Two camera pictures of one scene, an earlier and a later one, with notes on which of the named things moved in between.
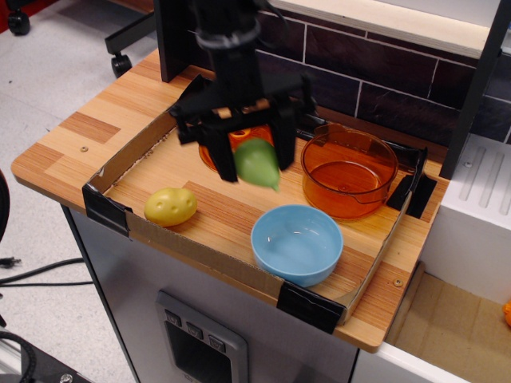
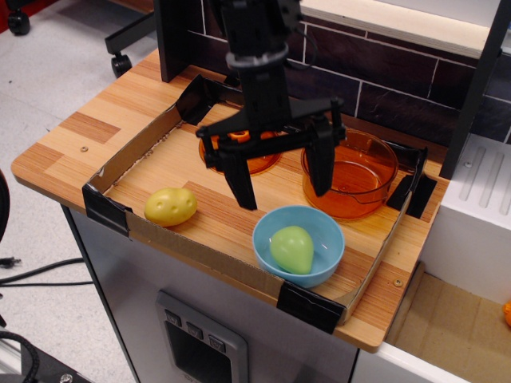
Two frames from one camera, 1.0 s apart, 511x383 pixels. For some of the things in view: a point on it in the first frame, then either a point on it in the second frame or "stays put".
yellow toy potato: [168, 207] stays put
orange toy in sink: [506, 309] stays put
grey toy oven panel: [202, 351] stays put
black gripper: [239, 91] -> [269, 120]
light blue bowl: [298, 244] stays put
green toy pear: [256, 160] -> [293, 248]
